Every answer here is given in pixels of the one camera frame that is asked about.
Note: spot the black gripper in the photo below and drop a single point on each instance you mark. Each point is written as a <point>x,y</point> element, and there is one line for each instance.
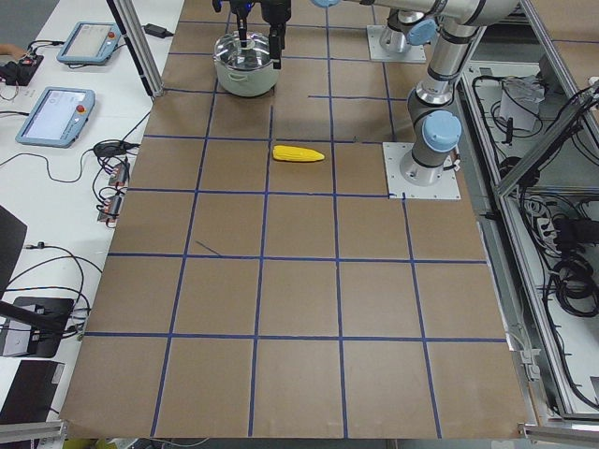
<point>276,10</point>

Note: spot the glass pot lid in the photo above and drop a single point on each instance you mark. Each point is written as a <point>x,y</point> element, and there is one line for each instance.
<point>229,52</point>

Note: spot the yellow corn cob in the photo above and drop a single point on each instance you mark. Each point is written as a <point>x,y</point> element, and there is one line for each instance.
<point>295,154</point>

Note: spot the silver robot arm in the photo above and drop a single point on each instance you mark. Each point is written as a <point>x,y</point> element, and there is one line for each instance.
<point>458,24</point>

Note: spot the pale green cooking pot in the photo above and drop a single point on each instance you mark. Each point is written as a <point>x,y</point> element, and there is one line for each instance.
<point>246,83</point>

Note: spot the black power adapter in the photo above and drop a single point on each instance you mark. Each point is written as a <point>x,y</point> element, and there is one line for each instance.
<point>157,31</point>

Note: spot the far teach pendant tablet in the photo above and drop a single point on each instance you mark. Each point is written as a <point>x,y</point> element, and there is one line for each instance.
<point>90,43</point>

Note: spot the teach pendant tablet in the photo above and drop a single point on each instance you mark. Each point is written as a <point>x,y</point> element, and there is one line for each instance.
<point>57,118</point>
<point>90,43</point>

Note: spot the small circuit board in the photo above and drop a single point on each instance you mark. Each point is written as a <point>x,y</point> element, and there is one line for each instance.
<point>120,175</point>
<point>109,209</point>

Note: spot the near teach pendant tablet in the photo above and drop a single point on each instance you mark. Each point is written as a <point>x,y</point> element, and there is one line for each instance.
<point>57,118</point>

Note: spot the black monitor stand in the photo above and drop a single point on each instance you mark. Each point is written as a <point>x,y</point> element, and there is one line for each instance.
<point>34,326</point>

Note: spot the aluminium frame post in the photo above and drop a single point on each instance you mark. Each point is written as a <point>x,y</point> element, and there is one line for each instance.
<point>127,20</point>

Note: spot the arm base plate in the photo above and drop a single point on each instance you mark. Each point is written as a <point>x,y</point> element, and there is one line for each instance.
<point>386,45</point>
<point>406,179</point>

